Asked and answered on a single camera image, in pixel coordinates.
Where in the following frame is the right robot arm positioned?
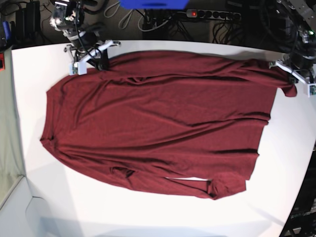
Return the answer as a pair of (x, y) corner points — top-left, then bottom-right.
(49, 0), (120, 75)

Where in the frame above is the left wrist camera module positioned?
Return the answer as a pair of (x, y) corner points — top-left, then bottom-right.
(306, 83), (316, 97)

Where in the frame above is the black power strip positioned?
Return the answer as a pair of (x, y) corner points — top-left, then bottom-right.
(186, 9), (241, 22)

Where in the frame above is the blue bottle left edge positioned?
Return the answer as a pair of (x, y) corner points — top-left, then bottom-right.
(2, 21), (12, 41)

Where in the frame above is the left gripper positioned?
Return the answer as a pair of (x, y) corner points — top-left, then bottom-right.
(269, 53), (316, 85)

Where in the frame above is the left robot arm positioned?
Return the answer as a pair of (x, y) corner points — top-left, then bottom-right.
(259, 0), (316, 90)

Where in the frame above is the blue box at top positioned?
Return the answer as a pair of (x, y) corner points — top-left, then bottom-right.
(119, 0), (189, 9)

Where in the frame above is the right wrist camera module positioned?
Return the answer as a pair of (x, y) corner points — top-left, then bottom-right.
(69, 61), (87, 76)

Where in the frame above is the red black device left edge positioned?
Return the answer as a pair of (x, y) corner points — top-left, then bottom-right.
(0, 53), (5, 71)

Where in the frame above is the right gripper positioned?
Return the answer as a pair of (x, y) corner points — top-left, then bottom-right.
(64, 37), (121, 71)

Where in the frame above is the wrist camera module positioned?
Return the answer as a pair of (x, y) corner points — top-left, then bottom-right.
(306, 83), (316, 97)
(69, 61), (87, 76)

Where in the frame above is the dark red t-shirt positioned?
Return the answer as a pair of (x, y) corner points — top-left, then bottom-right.
(40, 51), (297, 199)

